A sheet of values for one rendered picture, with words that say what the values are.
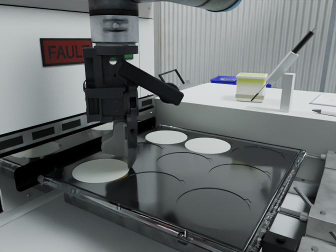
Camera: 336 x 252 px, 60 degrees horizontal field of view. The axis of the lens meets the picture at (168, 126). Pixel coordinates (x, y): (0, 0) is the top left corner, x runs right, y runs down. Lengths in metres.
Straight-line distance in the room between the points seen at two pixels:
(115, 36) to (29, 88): 0.18
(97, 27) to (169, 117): 0.40
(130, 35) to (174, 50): 2.72
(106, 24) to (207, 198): 0.29
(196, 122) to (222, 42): 2.21
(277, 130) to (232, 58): 2.24
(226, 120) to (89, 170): 0.35
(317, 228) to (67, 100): 0.47
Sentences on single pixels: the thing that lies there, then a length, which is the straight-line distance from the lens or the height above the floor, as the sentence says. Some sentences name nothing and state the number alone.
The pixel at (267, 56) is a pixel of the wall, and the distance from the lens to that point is 2.81.
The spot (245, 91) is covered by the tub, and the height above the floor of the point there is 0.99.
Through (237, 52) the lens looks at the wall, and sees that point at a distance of 2.88.
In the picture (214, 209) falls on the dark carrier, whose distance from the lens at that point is 0.42.
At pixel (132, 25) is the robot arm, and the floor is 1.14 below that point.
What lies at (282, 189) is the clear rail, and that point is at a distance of 0.49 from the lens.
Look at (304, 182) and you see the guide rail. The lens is 0.65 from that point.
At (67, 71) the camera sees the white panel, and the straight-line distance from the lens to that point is 0.60.
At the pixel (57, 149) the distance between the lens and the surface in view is 0.59.
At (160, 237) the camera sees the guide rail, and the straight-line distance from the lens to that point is 0.48.
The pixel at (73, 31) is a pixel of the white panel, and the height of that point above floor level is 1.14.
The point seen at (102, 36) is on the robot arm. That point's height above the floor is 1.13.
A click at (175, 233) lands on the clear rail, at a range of 0.37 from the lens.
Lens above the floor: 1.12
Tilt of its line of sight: 17 degrees down
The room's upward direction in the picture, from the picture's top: straight up
